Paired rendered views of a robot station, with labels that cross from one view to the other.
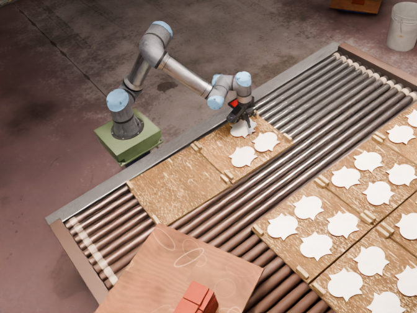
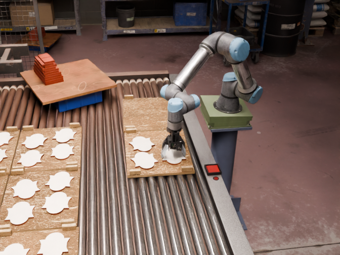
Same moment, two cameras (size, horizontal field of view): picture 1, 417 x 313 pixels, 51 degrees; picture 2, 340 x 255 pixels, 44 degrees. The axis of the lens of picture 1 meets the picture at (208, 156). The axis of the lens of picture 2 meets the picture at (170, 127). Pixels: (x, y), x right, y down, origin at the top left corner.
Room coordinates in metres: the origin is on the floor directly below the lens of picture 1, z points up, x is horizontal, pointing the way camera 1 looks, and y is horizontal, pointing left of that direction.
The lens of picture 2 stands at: (2.35, -1.92, 2.28)
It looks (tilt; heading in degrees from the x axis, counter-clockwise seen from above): 32 degrees down; 112
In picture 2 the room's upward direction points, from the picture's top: 1 degrees clockwise
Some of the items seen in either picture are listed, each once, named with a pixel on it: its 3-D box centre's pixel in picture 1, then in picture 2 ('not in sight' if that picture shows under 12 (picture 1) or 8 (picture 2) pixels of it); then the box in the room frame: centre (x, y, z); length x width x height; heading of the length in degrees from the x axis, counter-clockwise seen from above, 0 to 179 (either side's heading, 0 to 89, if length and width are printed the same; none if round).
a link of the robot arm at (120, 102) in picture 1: (120, 104); (232, 83); (1.82, 0.43, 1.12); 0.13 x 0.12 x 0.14; 157
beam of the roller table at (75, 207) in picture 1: (215, 123); (203, 156); (1.81, -0.06, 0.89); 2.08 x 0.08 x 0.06; 122
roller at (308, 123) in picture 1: (259, 158); (138, 159); (1.50, -0.26, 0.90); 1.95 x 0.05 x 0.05; 122
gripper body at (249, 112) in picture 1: (246, 107); (174, 137); (1.70, -0.23, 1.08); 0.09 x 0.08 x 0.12; 120
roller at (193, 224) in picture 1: (272, 168); (120, 160); (1.41, -0.31, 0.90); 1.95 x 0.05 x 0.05; 122
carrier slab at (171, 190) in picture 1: (177, 185); (150, 114); (1.37, 0.17, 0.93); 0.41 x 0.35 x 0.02; 119
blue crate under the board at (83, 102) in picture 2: not in sight; (72, 91); (0.80, 0.16, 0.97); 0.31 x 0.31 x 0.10; 55
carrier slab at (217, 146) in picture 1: (242, 144); (157, 151); (1.58, -0.19, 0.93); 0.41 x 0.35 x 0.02; 120
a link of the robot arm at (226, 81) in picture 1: (223, 84); (186, 102); (1.72, -0.13, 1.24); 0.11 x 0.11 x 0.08; 67
